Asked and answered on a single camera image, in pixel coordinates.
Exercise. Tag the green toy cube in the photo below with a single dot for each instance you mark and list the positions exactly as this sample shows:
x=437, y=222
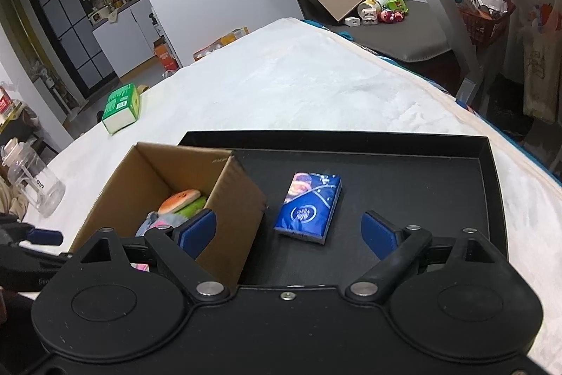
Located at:
x=397, y=5

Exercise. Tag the cream tote bag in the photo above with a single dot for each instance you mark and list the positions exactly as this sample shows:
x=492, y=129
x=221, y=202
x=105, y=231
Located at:
x=541, y=40

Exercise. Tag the grey bench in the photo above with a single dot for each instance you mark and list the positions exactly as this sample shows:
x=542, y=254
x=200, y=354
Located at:
x=417, y=38

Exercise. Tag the red basket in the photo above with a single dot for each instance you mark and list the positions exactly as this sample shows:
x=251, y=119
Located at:
x=486, y=20

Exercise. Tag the blue tissue packet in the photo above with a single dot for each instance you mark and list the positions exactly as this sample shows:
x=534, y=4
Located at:
x=308, y=208

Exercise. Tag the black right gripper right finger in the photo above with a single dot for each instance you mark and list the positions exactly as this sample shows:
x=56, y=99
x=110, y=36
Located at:
x=397, y=249

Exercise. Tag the white cabinet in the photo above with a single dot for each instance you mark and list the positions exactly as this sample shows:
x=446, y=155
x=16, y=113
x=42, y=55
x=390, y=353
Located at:
x=128, y=42

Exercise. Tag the clear glass jar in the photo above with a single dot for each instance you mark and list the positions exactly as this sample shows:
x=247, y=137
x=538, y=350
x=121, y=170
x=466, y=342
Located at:
x=30, y=175

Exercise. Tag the white round container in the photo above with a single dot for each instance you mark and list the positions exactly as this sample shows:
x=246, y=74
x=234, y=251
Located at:
x=371, y=5

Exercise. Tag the orange bag on floor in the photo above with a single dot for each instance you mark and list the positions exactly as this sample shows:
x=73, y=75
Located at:
x=221, y=42

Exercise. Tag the pink toy on bench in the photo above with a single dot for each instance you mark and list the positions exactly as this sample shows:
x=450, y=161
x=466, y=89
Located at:
x=388, y=16

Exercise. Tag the plush hamburger toy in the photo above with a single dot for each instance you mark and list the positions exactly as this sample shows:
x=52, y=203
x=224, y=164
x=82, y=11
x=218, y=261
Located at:
x=187, y=203

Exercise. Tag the black shallow tray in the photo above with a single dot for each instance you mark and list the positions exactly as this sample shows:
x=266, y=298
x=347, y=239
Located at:
x=443, y=183

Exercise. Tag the brown cardboard box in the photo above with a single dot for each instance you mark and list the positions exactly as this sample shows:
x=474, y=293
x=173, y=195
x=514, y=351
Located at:
x=160, y=178

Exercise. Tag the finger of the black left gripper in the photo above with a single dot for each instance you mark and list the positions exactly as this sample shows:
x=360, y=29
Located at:
x=44, y=237

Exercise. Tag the green tissue pack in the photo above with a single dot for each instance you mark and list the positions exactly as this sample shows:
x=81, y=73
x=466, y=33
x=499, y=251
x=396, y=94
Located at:
x=122, y=108

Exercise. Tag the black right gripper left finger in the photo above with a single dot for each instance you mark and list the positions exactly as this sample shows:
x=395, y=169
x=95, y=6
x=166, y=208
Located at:
x=175, y=251

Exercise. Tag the orange box on floor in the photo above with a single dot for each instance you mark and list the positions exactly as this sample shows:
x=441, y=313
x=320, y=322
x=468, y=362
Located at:
x=162, y=51

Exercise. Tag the grey pink plush toy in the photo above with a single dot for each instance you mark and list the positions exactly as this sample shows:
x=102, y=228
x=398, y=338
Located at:
x=155, y=219

